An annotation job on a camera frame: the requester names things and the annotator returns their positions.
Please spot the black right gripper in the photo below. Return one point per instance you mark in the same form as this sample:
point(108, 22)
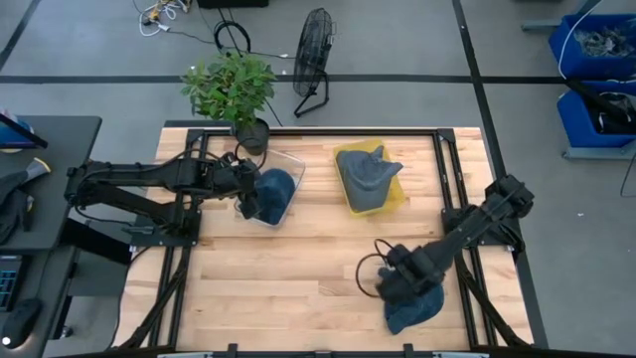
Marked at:
point(417, 266)

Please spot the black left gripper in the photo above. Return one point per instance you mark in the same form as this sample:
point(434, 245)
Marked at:
point(236, 178)

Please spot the blue denim cap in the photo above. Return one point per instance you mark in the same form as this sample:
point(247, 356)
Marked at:
point(420, 310)

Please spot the dark navy cap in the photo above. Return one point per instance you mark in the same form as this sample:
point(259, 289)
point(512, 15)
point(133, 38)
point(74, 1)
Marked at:
point(275, 194)

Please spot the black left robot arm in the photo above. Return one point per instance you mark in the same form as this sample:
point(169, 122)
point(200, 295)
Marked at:
point(149, 176)

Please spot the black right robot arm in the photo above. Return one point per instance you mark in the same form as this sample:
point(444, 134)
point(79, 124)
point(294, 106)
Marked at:
point(472, 229)

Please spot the clear plastic bin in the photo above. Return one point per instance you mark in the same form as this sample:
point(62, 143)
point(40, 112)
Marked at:
point(294, 166)

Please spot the yellow tray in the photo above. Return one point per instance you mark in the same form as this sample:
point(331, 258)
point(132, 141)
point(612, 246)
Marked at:
point(397, 196)

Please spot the grey cap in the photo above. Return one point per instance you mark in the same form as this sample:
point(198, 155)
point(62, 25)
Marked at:
point(365, 179)

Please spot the green potted plant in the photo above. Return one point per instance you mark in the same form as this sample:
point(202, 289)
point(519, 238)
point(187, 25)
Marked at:
point(231, 89)

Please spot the black floor fan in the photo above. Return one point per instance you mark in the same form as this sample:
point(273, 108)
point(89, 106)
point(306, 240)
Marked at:
point(312, 50)

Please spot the black desk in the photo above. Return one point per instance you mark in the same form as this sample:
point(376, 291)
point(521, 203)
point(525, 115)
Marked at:
point(59, 164)

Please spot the dark cloth with grey tip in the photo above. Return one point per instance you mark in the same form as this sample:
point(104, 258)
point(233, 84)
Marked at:
point(12, 199)

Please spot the dark monitor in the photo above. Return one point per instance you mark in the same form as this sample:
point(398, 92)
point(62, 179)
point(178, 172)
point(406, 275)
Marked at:
point(20, 131)

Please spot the blue storage bin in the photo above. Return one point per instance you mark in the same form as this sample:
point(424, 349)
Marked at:
point(576, 124)
point(571, 64)

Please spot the dark keyboard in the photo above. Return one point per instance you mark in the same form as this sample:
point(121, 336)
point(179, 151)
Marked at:
point(7, 283)

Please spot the black computer mouse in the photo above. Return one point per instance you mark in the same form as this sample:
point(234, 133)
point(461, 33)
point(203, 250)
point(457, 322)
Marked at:
point(20, 323)

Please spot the black aluminium table frame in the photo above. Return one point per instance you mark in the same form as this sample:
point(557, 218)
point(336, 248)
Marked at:
point(318, 132)

